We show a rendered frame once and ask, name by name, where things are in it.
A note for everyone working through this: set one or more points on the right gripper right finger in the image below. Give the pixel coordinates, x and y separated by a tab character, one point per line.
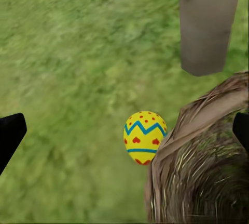
241	130

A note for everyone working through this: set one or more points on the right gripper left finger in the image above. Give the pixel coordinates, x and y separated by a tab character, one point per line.
12	131

